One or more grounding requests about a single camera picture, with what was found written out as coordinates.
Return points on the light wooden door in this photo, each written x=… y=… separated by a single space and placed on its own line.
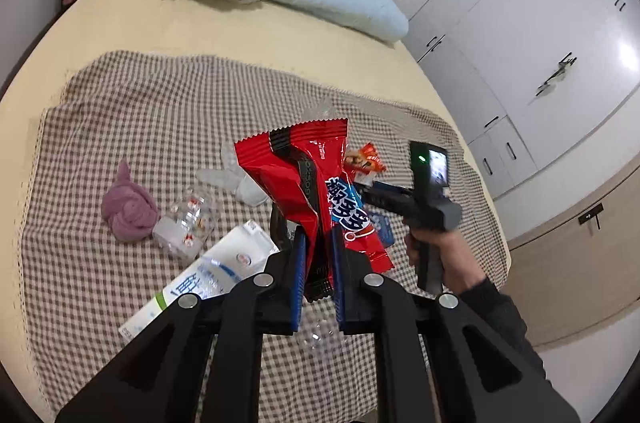
x=575 y=278

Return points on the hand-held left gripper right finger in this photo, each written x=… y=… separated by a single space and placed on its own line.
x=338 y=288

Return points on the checkered blanket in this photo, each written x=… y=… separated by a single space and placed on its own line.
x=150 y=128

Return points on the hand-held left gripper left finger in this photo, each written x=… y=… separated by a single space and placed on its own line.
x=300 y=283

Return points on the clear plastic wrapper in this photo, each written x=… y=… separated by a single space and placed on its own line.
x=320 y=340

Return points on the dark hanging ornament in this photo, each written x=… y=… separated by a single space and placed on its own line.
x=555 y=75

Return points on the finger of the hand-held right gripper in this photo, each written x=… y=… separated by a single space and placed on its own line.
x=382 y=188
x=385 y=205

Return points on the bed with yellow sheet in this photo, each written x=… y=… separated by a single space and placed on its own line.
x=175 y=28

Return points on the orange snack packet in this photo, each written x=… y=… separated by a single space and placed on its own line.
x=367 y=160

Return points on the white wardrobe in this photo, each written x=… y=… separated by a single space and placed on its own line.
x=525 y=3

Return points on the person's right forearm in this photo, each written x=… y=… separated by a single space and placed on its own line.
x=500 y=318

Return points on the person's right hand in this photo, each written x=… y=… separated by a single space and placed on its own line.
x=460 y=258

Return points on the clear printed plastic cup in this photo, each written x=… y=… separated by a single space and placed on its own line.
x=197 y=213

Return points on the red snack wrapper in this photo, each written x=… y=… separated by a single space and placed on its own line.
x=300 y=163

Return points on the small blue packet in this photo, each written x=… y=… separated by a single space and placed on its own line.
x=384 y=228

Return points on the purple cloth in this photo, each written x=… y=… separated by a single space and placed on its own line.
x=130 y=208

